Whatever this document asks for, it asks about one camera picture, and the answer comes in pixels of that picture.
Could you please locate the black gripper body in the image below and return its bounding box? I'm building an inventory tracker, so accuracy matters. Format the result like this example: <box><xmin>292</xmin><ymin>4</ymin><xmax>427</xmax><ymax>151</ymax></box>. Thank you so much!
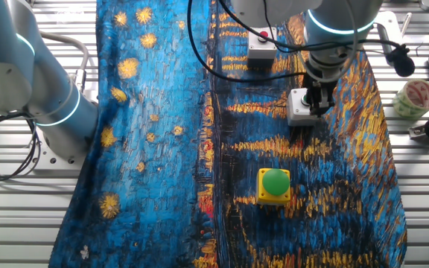
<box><xmin>302</xmin><ymin>76</ymin><xmax>337</xmax><ymax>96</ymax></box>

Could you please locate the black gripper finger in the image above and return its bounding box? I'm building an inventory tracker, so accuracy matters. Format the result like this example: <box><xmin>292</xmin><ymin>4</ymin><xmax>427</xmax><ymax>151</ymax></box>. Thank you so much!
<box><xmin>317</xmin><ymin>92</ymin><xmax>334</xmax><ymax>117</ymax></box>
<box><xmin>305</xmin><ymin>92</ymin><xmax>318</xmax><ymax>115</ymax></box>

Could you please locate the white box green button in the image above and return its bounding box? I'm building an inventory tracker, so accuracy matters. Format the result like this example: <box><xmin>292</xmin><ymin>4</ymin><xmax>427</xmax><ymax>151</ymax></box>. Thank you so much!
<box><xmin>286</xmin><ymin>88</ymin><xmax>320</xmax><ymax>127</ymax></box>

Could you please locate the yellow box green mushroom button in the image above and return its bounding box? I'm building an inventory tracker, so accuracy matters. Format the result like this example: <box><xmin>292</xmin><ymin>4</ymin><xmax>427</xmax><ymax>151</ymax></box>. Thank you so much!
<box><xmin>255</xmin><ymin>167</ymin><xmax>292</xmax><ymax>206</ymax></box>

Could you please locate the white box red button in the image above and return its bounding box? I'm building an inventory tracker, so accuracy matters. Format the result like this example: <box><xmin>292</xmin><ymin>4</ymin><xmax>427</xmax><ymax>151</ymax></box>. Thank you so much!
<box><xmin>247</xmin><ymin>26</ymin><xmax>278</xmax><ymax>68</ymax></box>

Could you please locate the clear tape roll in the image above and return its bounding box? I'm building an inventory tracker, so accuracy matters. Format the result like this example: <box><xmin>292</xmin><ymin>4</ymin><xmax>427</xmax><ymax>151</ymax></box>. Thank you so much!
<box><xmin>392</xmin><ymin>78</ymin><xmax>429</xmax><ymax>121</ymax></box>

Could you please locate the starry night painting cloth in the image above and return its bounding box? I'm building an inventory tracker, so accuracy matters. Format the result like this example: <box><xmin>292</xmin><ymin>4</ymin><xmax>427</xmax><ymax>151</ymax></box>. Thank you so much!
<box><xmin>48</xmin><ymin>0</ymin><xmax>409</xmax><ymax>268</ymax></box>

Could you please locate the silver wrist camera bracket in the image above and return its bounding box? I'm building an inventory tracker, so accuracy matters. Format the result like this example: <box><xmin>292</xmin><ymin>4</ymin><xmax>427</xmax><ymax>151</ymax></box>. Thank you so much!
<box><xmin>373</xmin><ymin>10</ymin><xmax>405</xmax><ymax>57</ymax></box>

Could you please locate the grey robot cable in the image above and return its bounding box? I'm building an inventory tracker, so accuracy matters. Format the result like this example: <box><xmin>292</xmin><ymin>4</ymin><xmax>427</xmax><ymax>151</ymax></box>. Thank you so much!
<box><xmin>39</xmin><ymin>31</ymin><xmax>89</xmax><ymax>94</ymax></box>

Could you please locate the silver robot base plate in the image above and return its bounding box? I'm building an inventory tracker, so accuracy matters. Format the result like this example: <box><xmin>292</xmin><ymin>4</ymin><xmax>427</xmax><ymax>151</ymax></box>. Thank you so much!
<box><xmin>31</xmin><ymin>126</ymin><xmax>100</xmax><ymax>178</ymax></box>

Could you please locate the black cable bundle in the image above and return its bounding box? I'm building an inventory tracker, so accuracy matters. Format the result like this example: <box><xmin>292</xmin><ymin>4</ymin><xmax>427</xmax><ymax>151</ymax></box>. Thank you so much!
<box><xmin>0</xmin><ymin>111</ymin><xmax>43</xmax><ymax>182</ymax></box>

